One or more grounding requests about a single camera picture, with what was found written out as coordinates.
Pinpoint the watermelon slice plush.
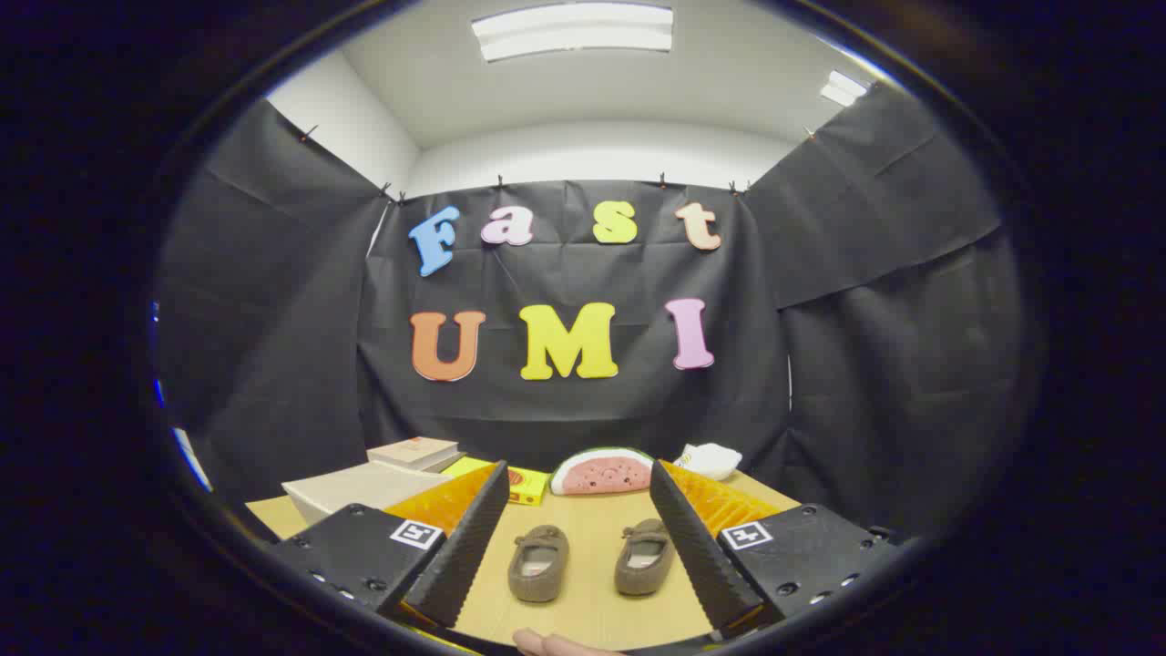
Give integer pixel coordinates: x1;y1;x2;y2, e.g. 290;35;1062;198
549;446;655;497

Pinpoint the yellow book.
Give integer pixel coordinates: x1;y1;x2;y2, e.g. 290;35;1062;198
445;456;549;507

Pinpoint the black backdrop cloth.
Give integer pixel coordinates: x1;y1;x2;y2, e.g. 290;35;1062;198
155;82;1026;548

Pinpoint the small ceiling light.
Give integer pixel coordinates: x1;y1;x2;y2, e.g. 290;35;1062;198
819;70;870;108

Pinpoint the long ceiling light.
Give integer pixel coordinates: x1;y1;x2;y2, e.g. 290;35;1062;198
471;3;675;63

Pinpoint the brown fuzzy shoe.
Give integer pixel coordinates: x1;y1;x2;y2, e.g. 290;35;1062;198
507;524;571;603
614;518;676;597

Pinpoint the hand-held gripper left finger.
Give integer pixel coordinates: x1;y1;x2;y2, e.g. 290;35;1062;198
264;460;511;630

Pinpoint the white plush toy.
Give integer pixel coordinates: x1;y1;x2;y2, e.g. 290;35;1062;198
674;443;743;482

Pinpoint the beige storage box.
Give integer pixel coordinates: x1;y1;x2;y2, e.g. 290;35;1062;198
281;460;454;526

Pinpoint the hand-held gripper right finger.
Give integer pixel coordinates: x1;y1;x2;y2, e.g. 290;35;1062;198
649;458;903;641

